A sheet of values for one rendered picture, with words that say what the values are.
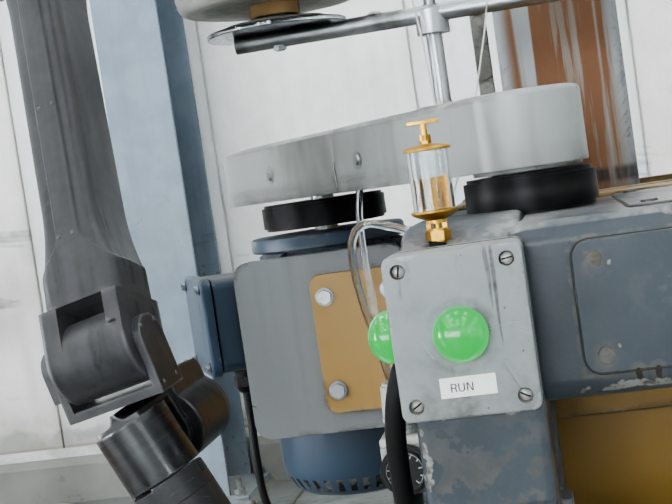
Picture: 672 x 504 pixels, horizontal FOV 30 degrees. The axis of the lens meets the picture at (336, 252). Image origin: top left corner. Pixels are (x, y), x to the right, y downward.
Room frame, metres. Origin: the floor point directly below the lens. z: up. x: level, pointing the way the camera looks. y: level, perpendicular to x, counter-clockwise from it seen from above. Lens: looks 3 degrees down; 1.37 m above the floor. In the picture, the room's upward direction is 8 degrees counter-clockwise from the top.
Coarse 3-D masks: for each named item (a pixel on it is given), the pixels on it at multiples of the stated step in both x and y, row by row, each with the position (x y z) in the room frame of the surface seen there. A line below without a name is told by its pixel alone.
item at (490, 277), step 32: (416, 256) 0.66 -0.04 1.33; (448, 256) 0.66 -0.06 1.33; (480, 256) 0.66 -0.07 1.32; (512, 256) 0.66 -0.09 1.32; (384, 288) 0.67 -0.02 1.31; (416, 288) 0.66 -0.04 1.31; (448, 288) 0.66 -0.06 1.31; (480, 288) 0.66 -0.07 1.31; (512, 288) 0.65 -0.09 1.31; (416, 320) 0.66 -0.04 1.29; (512, 320) 0.65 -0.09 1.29; (416, 352) 0.66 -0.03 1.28; (512, 352) 0.65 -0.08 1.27; (416, 384) 0.66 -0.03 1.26; (512, 384) 0.66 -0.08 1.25; (416, 416) 0.66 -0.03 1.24; (448, 416) 0.66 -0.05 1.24
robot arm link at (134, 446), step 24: (144, 408) 0.89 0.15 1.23; (168, 408) 0.90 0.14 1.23; (120, 432) 0.87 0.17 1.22; (144, 432) 0.87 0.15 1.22; (168, 432) 0.88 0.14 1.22; (192, 432) 0.93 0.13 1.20; (120, 456) 0.87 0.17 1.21; (144, 456) 0.87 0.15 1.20; (168, 456) 0.87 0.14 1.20; (192, 456) 0.89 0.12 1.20; (120, 480) 0.89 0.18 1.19; (144, 480) 0.87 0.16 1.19
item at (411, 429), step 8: (384, 384) 0.93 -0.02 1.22; (384, 392) 0.93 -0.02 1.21; (384, 400) 0.93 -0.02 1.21; (384, 408) 0.93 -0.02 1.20; (384, 416) 0.93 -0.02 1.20; (408, 424) 0.93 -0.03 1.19; (384, 432) 0.95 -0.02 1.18; (408, 432) 0.93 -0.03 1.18; (416, 432) 0.93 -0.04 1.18; (384, 440) 0.92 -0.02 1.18; (408, 440) 0.92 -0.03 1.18; (416, 440) 0.92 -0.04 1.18; (384, 448) 0.92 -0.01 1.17; (384, 456) 0.92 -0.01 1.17; (424, 488) 0.93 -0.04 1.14
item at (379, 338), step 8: (384, 312) 0.68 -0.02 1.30; (376, 320) 0.68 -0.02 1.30; (384, 320) 0.68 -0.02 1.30; (376, 328) 0.68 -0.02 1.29; (384, 328) 0.68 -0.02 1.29; (368, 336) 0.68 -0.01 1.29; (376, 336) 0.68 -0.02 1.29; (384, 336) 0.67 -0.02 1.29; (376, 344) 0.68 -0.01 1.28; (384, 344) 0.67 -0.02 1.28; (376, 352) 0.68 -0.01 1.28; (384, 352) 0.68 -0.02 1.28; (392, 352) 0.68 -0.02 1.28; (384, 360) 0.68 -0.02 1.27; (392, 360) 0.68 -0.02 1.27
